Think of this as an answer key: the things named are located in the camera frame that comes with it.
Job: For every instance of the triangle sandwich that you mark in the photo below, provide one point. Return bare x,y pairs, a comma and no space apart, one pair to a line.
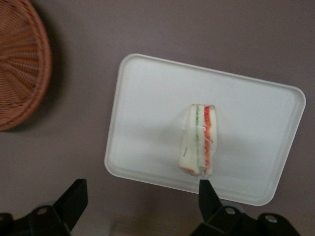
199,140

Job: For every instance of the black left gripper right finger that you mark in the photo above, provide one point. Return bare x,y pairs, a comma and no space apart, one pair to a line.
209,206

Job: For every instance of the cream rectangular plastic tray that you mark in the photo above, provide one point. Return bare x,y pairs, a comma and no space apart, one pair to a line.
246,123

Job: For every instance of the brown round wicker basket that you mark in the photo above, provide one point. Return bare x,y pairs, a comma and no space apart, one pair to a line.
19,64

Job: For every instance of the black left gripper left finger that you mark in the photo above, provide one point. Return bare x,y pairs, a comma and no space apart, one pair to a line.
73,204

